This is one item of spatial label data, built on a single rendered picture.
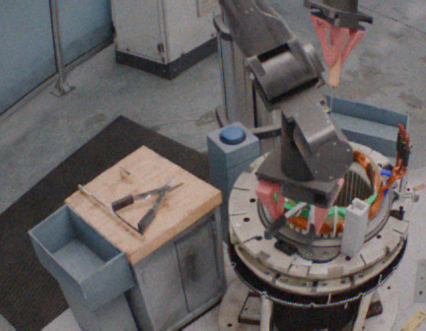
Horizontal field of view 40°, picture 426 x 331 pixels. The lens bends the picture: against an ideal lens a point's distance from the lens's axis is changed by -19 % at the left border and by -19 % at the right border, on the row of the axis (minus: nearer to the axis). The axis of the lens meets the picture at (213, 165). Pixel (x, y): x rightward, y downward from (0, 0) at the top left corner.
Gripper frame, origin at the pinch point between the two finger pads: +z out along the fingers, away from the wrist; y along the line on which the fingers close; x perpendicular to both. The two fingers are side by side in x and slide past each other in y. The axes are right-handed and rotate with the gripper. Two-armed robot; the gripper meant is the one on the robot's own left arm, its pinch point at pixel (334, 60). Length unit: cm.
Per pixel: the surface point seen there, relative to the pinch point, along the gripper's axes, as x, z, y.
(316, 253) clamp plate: -7.7, 26.7, -3.8
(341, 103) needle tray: 23.5, 18.0, 30.0
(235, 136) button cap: 29.0, 25.6, 8.0
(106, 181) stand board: 30.5, 31.4, -17.2
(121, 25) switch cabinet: 242, 57, 95
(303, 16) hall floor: 233, 49, 219
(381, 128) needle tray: 14.7, 20.0, 35.1
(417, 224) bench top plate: 5, 42, 50
